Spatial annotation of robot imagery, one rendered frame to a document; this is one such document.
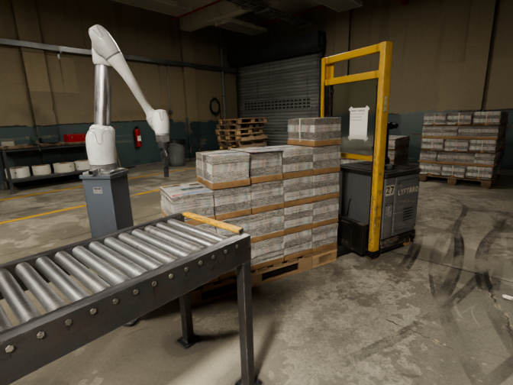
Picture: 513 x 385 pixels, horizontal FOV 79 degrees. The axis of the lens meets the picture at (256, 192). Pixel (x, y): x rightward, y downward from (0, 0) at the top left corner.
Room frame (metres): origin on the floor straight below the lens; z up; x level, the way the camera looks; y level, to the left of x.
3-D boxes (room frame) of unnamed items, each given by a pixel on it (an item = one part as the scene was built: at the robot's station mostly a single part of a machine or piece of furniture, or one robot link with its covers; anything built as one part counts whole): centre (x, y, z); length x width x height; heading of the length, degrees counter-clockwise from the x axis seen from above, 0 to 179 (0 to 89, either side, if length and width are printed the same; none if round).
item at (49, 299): (0.93, 0.73, 0.77); 0.47 x 0.05 x 0.05; 48
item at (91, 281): (1.03, 0.64, 0.77); 0.47 x 0.05 x 0.05; 48
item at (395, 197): (3.11, -1.21, 0.40); 0.69 x 0.55 x 0.80; 29
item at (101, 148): (1.93, 0.95, 1.17); 0.18 x 0.16 x 0.22; 25
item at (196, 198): (2.37, 0.13, 0.42); 1.17 x 0.39 x 0.83; 119
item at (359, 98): (2.94, -0.91, 1.28); 0.57 x 0.01 x 0.65; 29
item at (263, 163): (2.44, 0.01, 0.95); 0.38 x 0.29 x 0.23; 27
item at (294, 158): (2.58, -0.25, 0.95); 0.38 x 0.29 x 0.23; 28
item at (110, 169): (1.90, 0.95, 1.03); 0.22 x 0.18 x 0.06; 171
